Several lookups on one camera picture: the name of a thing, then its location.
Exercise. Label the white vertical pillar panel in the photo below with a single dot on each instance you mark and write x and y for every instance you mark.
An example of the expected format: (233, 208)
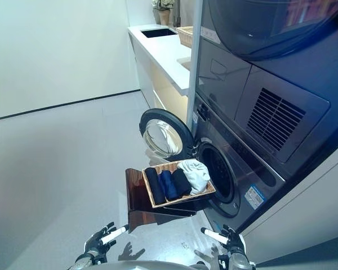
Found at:
(193, 70)

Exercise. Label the long black rolled cloth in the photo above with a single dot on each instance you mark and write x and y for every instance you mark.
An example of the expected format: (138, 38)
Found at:
(155, 185)

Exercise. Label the light grey cloth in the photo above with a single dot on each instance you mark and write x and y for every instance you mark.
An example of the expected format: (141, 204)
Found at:
(195, 174)

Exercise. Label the round glass washer door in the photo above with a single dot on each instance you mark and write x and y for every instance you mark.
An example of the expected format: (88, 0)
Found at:
(160, 135)

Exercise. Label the navy blue cloth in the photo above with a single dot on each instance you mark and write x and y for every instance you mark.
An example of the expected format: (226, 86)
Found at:
(169, 185)

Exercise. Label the white cabinet side panel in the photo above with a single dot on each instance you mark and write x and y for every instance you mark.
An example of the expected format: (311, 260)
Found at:
(312, 225)

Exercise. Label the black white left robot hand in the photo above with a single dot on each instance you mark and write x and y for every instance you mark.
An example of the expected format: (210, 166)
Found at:
(101, 242)

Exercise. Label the glossy brown wooden stool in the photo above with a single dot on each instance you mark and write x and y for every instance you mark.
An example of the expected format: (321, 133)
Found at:
(136, 197)

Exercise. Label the grey robot torso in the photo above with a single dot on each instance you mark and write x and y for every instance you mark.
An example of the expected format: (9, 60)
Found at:
(157, 265)

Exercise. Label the dark grey stacked dryer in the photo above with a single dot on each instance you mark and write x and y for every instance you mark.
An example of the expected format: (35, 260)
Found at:
(228, 73)

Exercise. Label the short black cloth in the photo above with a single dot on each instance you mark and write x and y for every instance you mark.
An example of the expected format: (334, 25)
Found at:
(181, 181)

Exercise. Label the white counter cabinet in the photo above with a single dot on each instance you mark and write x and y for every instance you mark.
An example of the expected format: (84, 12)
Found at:
(160, 56)

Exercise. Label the grey front-load washing machine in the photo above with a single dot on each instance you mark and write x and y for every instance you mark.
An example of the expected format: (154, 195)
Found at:
(250, 171)

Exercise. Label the colourful energy label sticker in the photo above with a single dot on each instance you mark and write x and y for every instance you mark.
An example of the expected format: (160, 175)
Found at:
(255, 197)

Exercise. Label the black recessed sink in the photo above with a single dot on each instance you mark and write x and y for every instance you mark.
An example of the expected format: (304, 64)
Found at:
(157, 33)

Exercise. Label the rectangular wicker laundry basket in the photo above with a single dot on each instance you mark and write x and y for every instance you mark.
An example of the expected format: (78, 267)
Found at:
(155, 201)

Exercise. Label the potted plant in beige pot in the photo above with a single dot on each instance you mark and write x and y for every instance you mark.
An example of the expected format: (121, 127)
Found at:
(164, 15)

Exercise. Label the small wicker storage basket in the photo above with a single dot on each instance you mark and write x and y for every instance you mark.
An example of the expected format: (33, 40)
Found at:
(186, 35)

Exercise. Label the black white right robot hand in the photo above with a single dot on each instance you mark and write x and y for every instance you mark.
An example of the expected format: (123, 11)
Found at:
(233, 243)

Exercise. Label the blue white QR sticker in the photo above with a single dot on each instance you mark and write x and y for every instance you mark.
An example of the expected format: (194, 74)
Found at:
(195, 118)

